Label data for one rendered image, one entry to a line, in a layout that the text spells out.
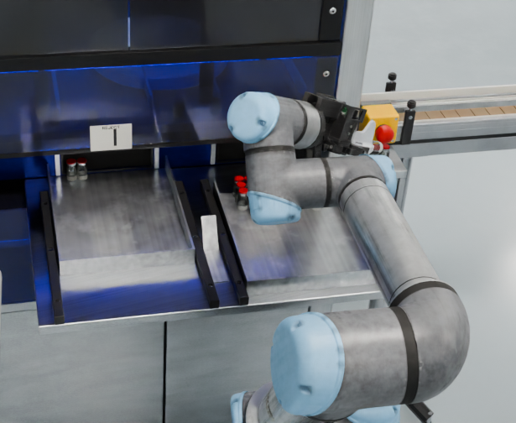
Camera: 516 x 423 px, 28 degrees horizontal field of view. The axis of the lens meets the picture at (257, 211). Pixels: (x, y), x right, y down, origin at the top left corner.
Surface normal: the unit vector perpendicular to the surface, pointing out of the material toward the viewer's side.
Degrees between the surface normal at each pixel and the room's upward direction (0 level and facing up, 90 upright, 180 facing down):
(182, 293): 0
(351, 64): 90
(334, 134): 63
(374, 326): 8
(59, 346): 90
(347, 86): 90
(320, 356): 41
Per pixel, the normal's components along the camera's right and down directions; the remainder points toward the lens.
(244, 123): -0.58, -0.03
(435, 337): 0.42, -0.40
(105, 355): 0.23, 0.57
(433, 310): 0.21, -0.86
